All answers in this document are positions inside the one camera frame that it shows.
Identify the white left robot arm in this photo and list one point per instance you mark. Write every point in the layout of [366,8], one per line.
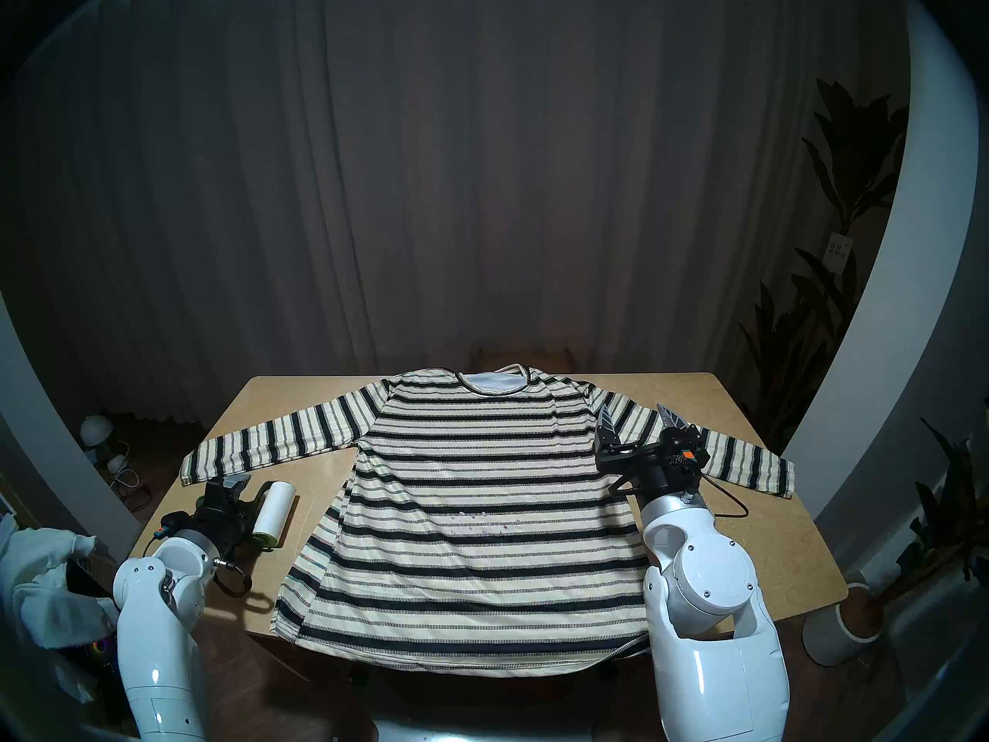
[154,632]

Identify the black cream striped long-sleeve top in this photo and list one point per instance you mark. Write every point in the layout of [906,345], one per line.
[463,439]

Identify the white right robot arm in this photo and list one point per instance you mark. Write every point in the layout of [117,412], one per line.
[703,593]

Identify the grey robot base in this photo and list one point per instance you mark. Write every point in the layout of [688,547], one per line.
[494,731]

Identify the small dark potted plant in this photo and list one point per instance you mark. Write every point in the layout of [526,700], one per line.
[950,508]

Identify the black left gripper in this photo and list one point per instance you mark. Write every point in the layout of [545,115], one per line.
[216,528]

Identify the tall dark leafy plant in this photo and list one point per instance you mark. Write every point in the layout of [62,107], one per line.
[850,168]

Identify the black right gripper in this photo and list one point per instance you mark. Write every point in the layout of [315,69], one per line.
[661,462]

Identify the white mushroom lamp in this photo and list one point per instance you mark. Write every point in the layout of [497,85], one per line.
[96,430]

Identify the white paper plant tag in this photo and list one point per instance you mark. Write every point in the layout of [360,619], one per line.
[838,251]

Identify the white plant pot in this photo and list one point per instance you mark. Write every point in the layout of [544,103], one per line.
[834,632]

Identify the black computer with glowing fans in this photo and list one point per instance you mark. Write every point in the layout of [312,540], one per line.
[100,648]

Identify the white curved pillar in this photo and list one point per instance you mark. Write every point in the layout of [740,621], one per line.
[54,454]
[896,323]

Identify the grey pleated curtain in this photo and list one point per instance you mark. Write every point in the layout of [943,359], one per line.
[386,168]

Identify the white crumpled cloth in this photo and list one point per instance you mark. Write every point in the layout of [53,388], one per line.
[39,593]

